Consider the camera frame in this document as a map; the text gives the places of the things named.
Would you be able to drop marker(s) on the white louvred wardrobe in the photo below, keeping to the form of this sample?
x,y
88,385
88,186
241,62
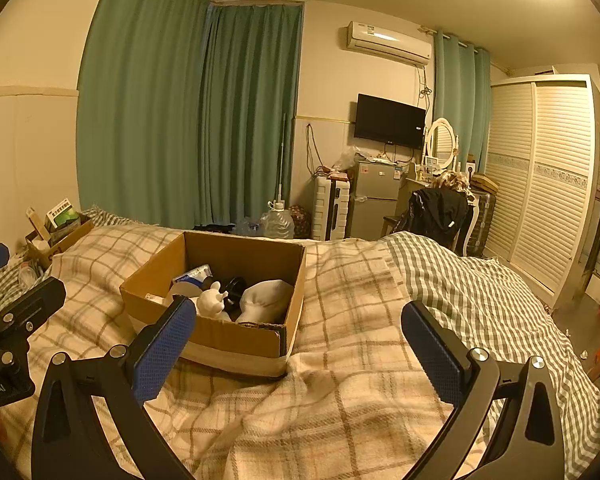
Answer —
x,y
540,180

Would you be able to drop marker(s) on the dark floral bag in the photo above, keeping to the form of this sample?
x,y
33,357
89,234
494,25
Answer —
x,y
300,220

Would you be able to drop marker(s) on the large cardboard box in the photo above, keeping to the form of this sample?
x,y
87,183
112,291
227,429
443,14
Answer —
x,y
240,345

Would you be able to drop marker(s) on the small blue white packet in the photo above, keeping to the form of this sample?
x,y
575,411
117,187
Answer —
x,y
192,276

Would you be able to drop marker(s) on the green carton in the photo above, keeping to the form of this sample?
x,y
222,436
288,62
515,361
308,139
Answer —
x,y
64,216

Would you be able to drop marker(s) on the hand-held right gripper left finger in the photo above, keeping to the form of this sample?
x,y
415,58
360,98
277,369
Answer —
x,y
165,350

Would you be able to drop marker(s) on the white chair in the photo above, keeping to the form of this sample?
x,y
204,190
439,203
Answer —
x,y
472,225

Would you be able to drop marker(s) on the black wall television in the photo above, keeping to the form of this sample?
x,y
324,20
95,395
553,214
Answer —
x,y
390,120

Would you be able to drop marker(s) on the white air conditioner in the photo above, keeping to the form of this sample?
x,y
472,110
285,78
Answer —
x,y
387,42

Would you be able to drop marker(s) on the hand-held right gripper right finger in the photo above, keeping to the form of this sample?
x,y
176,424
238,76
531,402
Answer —
x,y
432,355

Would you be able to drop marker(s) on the clear plastic bottle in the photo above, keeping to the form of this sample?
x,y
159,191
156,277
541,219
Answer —
x,y
29,275

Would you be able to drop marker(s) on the white suitcase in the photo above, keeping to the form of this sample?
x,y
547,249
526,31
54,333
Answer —
x,y
330,207

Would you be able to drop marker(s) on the wide green curtain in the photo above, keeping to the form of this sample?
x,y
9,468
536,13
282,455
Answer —
x,y
140,100

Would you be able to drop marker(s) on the clear water jug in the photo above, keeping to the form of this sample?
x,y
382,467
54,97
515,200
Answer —
x,y
277,222

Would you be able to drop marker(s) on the black jacket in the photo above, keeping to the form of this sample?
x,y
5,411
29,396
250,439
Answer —
x,y
437,215

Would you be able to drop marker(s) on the white pole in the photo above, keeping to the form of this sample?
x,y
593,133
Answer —
x,y
281,160

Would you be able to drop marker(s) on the silver small fridge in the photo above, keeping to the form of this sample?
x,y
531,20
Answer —
x,y
375,200

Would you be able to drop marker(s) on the clear plastic bag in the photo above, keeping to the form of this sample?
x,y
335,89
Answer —
x,y
346,157

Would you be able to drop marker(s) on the tan fluffy item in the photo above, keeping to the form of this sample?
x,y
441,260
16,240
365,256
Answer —
x,y
452,180

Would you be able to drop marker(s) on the grey white cloth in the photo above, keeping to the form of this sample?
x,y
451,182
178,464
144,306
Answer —
x,y
267,300

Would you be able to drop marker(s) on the cream lace-trimmed cloth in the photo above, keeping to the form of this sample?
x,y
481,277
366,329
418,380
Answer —
x,y
211,302

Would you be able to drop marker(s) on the white oval mirror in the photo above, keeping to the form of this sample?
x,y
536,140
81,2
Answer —
x,y
441,141

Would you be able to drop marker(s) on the beige plaid blanket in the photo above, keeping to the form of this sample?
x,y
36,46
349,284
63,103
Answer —
x,y
330,310

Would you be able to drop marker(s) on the brown suitcase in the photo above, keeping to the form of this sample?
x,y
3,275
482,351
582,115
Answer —
x,y
485,210

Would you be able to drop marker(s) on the dark round object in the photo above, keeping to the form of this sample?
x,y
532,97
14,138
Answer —
x,y
235,290

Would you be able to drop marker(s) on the tan carton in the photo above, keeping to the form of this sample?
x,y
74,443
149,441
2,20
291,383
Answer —
x,y
37,225

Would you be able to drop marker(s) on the narrow green curtain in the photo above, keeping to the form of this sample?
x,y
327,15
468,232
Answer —
x,y
462,90

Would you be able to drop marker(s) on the small cardboard box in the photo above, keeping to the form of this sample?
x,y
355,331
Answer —
x,y
67,242

